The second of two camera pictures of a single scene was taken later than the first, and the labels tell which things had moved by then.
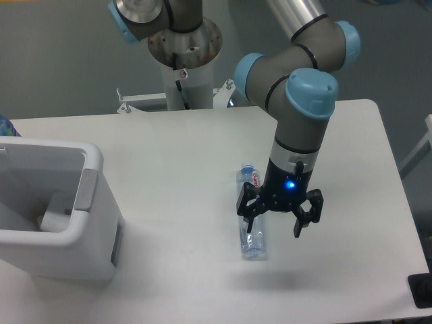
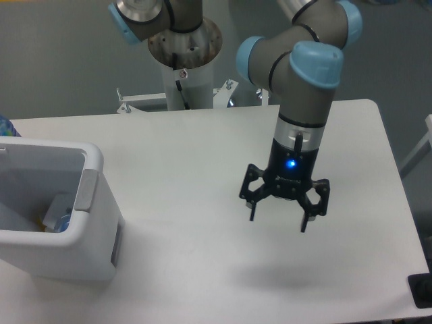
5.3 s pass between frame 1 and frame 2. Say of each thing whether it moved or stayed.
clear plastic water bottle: moved
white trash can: stayed
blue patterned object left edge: stayed
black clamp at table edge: stayed
